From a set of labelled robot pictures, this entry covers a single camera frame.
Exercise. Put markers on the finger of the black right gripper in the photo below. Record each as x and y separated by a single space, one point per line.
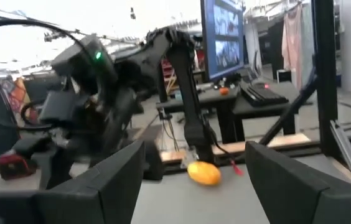
58 168
29 146

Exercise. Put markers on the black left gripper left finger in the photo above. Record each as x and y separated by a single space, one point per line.
113 186

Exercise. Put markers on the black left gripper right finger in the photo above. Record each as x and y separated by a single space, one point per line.
287 193

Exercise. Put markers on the long red chili pepper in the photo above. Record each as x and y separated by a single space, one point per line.
13 166

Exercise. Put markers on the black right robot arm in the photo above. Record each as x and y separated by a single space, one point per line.
191 109

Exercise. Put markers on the red tag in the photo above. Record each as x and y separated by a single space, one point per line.
237 169

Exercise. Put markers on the orange mango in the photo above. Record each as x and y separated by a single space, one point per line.
204 173

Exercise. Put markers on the black keyboard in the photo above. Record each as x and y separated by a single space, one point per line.
262 95

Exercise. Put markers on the black desk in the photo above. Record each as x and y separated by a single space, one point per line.
222 102

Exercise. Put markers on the small orange ball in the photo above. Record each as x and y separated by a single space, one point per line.
224 91

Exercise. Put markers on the blue-screen computer monitor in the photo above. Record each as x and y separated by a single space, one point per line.
222 37

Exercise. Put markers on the pink hanging cloth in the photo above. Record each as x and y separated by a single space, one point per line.
292 46

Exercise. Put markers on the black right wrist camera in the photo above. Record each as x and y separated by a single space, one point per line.
58 105

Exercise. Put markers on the multicoloured wall tapestry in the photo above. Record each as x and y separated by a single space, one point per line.
16 96

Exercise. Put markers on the black aluminium table frame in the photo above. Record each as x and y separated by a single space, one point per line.
325 77

